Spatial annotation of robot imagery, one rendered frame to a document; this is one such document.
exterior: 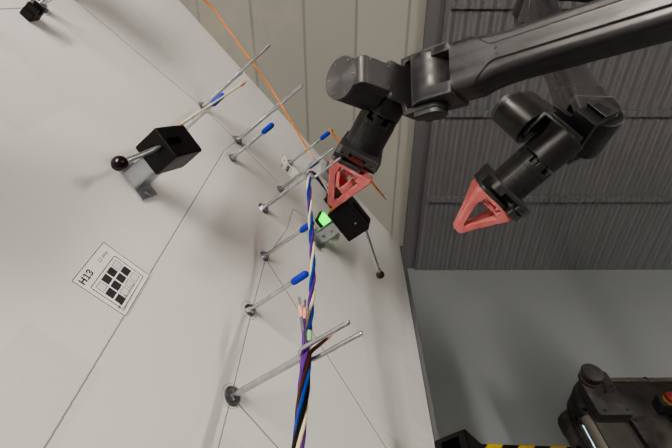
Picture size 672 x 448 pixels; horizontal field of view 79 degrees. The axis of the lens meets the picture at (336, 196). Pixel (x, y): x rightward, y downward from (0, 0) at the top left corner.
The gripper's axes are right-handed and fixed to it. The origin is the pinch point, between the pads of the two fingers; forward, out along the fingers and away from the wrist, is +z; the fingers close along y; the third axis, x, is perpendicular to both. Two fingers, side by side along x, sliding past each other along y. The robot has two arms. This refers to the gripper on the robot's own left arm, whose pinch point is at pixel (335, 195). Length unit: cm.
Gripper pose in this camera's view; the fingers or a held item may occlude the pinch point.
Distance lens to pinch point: 65.0
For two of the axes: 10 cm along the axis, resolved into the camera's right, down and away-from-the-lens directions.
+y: -1.4, 3.3, -9.3
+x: 8.8, 4.7, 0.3
